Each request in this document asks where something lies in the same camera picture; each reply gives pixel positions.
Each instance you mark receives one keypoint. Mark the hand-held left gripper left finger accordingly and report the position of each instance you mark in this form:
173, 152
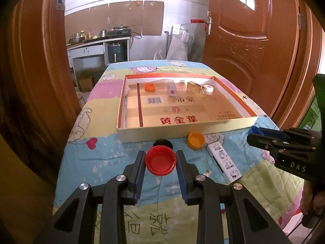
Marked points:
138, 175

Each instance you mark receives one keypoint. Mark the green air fryer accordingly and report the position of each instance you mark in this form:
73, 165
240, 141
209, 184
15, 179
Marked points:
116, 53

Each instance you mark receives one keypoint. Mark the orange bottle cap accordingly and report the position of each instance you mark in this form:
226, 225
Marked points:
149, 87
196, 140

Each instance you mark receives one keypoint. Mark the wooden door frame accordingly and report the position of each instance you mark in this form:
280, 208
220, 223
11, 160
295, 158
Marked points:
304, 68

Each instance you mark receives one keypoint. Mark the black bottle cap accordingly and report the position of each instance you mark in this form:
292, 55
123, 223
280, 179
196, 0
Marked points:
162, 142

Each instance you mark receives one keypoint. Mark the green printed carton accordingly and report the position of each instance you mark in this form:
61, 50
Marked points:
317, 106

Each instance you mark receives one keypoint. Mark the grey metal pipe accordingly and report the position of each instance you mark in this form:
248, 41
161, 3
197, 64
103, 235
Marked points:
166, 42

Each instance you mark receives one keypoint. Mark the small white round cap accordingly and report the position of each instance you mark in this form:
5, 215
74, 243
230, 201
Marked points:
209, 88

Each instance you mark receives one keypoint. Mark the white kitchen counter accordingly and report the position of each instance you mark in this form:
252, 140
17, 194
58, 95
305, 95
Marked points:
86, 50

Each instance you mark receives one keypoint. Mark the crate with green plants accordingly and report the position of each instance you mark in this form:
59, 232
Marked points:
85, 81

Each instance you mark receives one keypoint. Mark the gold rectangular case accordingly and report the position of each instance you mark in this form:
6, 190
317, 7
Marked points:
195, 87

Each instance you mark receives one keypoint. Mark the small white plastic bag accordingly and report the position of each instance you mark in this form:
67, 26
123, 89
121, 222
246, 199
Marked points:
158, 56

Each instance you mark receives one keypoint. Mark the metal basin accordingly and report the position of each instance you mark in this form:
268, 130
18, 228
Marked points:
77, 40

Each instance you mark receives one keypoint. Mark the white cartoon printed lighter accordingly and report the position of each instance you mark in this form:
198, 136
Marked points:
224, 161

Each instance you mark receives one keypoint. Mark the cartoon sheep printed tablecloth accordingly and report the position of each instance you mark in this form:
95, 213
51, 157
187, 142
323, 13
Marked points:
114, 157

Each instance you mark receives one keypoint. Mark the red bottle cap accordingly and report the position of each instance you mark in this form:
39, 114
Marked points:
160, 161

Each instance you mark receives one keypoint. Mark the person's right hand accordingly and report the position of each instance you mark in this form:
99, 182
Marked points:
308, 198

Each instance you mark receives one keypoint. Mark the wooden door with latch plate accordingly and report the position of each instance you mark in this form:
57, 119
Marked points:
38, 68

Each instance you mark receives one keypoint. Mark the cardboard wall sheet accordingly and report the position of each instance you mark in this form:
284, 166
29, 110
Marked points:
77, 21
99, 17
125, 15
153, 17

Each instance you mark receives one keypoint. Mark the silver kettle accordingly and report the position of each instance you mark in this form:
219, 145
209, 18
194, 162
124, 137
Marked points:
102, 33

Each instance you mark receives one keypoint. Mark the blue bottle cap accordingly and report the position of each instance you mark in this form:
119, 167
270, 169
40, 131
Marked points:
256, 130

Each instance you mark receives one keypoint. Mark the black gas stove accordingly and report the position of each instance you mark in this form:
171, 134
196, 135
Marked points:
119, 33

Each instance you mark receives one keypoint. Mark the red paper strip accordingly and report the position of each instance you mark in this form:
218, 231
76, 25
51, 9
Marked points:
198, 20

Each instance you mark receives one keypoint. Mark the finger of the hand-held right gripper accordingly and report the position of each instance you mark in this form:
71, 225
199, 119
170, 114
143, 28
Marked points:
274, 133
264, 142

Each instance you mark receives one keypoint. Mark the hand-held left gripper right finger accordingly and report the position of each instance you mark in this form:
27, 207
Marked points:
183, 180

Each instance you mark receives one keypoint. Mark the shallow cardboard box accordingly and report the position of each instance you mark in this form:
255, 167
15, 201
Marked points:
177, 117

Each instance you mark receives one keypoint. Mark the large white plastic bag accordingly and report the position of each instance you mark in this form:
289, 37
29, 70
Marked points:
177, 47

